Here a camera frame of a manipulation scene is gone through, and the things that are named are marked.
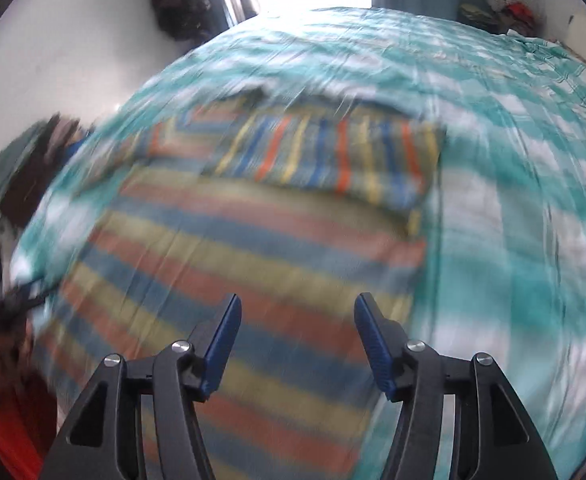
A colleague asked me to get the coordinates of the striped knit sweater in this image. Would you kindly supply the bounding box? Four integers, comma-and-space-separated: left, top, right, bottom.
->
36, 93, 446, 479

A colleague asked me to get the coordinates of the pile of folded clothes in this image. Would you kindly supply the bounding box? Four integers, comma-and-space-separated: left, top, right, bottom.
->
0, 114, 92, 232

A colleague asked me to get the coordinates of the clothes heap by curtain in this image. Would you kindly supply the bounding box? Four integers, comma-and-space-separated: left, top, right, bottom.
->
458, 0, 544, 37

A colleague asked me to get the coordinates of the person's left hand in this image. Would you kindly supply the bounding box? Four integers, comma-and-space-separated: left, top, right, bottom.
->
0, 321, 34, 399

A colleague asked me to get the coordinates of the orange fuzzy rug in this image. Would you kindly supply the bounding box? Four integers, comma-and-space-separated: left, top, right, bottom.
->
0, 366, 58, 479

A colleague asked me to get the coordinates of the teal plaid bed cover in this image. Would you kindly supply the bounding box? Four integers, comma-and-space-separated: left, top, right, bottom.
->
11, 8, 586, 479

